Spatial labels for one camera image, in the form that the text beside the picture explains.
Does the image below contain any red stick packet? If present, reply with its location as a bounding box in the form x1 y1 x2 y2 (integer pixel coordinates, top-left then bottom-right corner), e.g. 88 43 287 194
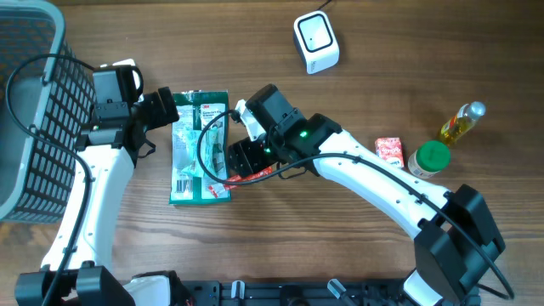
207 167 273 199

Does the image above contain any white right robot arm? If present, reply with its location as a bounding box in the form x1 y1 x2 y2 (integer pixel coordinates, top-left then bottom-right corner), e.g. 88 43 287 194
228 84 506 305

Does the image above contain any green lid jar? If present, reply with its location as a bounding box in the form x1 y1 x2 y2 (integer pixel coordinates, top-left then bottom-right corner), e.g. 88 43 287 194
408 140 451 179

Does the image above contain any yellow liquid bottle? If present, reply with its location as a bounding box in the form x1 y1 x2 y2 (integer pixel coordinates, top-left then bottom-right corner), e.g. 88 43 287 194
437 101 486 147

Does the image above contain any teal small packet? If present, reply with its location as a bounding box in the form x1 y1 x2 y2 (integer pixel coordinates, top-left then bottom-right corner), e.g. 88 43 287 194
180 127 218 178

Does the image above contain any grey plastic basket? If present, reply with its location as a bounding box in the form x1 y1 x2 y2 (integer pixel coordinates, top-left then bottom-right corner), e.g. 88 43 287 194
1 1 95 224

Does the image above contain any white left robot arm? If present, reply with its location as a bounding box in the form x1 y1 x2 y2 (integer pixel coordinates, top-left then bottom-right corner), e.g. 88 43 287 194
14 65 186 305

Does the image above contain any white barcode scanner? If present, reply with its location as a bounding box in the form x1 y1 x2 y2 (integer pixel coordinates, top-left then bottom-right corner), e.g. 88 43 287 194
293 10 340 75

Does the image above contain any green 3M package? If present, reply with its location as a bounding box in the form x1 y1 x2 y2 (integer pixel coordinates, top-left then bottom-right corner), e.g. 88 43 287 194
169 91 230 206

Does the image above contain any pink tissue box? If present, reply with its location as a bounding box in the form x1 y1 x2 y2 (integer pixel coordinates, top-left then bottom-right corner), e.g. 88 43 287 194
375 138 405 168

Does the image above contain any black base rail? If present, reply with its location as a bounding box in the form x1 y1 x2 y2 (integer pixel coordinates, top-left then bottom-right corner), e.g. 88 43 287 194
122 269 481 306

